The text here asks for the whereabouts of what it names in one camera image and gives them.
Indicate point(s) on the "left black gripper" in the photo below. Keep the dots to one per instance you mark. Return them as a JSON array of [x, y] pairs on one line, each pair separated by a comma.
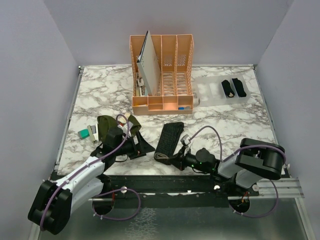
[[141, 148]]

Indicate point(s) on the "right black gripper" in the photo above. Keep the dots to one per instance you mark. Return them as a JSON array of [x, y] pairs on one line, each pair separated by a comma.
[[179, 159]]

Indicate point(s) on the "black patterned boxer underwear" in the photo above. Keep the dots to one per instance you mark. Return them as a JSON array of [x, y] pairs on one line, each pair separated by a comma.
[[168, 141]]

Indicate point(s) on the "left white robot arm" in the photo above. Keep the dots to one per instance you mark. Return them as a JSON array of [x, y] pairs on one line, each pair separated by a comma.
[[70, 185]]

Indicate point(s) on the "olive green underwear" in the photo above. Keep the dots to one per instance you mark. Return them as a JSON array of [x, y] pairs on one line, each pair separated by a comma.
[[106, 122]]

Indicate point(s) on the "blue item in organizer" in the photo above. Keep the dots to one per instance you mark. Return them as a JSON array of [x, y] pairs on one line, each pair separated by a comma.
[[184, 108]]

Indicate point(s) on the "stationery items in organizer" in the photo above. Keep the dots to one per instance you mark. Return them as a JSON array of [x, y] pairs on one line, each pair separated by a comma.
[[140, 87]]

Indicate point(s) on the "teal green eraser block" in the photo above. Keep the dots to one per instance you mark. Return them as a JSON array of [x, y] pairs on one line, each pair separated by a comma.
[[83, 134]]

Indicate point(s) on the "clear plastic compartment tray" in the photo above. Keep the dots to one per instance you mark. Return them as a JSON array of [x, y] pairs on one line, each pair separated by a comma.
[[221, 90]]

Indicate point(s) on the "black rolled sock left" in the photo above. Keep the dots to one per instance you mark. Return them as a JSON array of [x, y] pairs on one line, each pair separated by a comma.
[[227, 89]]

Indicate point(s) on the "black rolled sock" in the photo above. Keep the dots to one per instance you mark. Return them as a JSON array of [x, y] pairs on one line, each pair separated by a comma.
[[239, 87], [227, 89]]

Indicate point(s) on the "black rolled sock right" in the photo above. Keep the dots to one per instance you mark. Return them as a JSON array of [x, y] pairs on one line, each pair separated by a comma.
[[239, 87]]

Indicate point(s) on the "white grey binder folder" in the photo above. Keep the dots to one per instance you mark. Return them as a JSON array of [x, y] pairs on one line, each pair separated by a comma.
[[148, 65]]

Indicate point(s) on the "peach plastic file organizer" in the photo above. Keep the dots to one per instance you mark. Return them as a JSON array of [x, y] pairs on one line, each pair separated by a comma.
[[175, 56]]

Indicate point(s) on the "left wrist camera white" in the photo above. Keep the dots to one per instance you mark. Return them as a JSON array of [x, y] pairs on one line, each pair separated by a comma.
[[125, 127]]

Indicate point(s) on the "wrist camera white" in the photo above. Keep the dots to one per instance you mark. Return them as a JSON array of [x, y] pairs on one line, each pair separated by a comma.
[[125, 127], [186, 141]]

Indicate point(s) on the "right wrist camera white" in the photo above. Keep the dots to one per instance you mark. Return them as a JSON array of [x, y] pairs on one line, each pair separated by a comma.
[[186, 141]]

